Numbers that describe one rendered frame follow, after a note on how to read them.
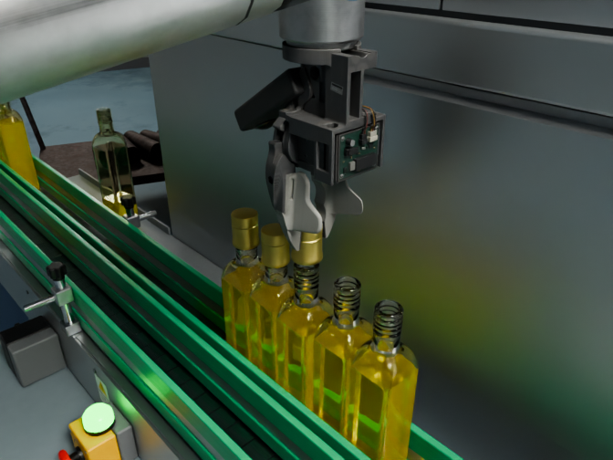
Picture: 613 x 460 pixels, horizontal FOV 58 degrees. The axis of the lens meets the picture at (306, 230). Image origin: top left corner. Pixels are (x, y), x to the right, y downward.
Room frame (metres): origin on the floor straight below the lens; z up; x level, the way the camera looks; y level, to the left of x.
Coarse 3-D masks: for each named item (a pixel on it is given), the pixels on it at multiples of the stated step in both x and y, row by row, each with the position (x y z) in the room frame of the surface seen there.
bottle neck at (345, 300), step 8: (336, 280) 0.49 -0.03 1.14; (344, 280) 0.50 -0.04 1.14; (352, 280) 0.50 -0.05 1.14; (336, 288) 0.48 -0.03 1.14; (344, 288) 0.48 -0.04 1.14; (352, 288) 0.48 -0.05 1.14; (360, 288) 0.49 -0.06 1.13; (336, 296) 0.48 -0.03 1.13; (344, 296) 0.48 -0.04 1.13; (352, 296) 0.48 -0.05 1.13; (360, 296) 0.49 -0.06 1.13; (336, 304) 0.48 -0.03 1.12; (344, 304) 0.48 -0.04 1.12; (352, 304) 0.48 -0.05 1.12; (336, 312) 0.48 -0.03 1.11; (344, 312) 0.47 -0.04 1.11; (352, 312) 0.48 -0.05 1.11; (336, 320) 0.48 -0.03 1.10; (344, 320) 0.47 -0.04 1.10; (352, 320) 0.48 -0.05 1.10
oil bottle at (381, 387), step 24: (360, 360) 0.44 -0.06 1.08; (384, 360) 0.43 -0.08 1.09; (408, 360) 0.43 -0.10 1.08; (360, 384) 0.43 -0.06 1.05; (384, 384) 0.41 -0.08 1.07; (408, 384) 0.43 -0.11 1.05; (360, 408) 0.43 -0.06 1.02; (384, 408) 0.41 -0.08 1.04; (408, 408) 0.43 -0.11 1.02; (360, 432) 0.43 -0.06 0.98; (384, 432) 0.41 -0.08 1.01; (408, 432) 0.44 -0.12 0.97; (384, 456) 0.41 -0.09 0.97
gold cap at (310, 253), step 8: (304, 232) 0.51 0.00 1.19; (320, 232) 0.52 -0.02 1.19; (304, 240) 0.51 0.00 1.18; (312, 240) 0.51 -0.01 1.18; (320, 240) 0.52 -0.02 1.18; (304, 248) 0.51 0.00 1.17; (312, 248) 0.51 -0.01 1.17; (320, 248) 0.52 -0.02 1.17; (296, 256) 0.51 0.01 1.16; (304, 256) 0.51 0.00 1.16; (312, 256) 0.51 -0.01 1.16; (320, 256) 0.52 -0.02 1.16; (304, 264) 0.51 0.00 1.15; (312, 264) 0.51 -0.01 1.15
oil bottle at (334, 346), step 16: (320, 336) 0.48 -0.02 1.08; (336, 336) 0.47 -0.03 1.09; (352, 336) 0.47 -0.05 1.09; (368, 336) 0.48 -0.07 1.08; (320, 352) 0.48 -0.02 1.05; (336, 352) 0.46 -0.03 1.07; (352, 352) 0.46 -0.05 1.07; (320, 368) 0.48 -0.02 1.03; (336, 368) 0.46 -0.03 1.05; (320, 384) 0.48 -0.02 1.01; (336, 384) 0.46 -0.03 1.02; (320, 400) 0.48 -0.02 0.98; (336, 400) 0.46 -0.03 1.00; (320, 416) 0.48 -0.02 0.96; (336, 416) 0.46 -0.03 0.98
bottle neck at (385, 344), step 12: (384, 300) 0.46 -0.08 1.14; (384, 312) 0.45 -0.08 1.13; (396, 312) 0.44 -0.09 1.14; (384, 324) 0.43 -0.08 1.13; (396, 324) 0.43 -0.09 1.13; (372, 336) 0.45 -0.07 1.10; (384, 336) 0.43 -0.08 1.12; (396, 336) 0.43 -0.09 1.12; (384, 348) 0.43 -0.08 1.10; (396, 348) 0.43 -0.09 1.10
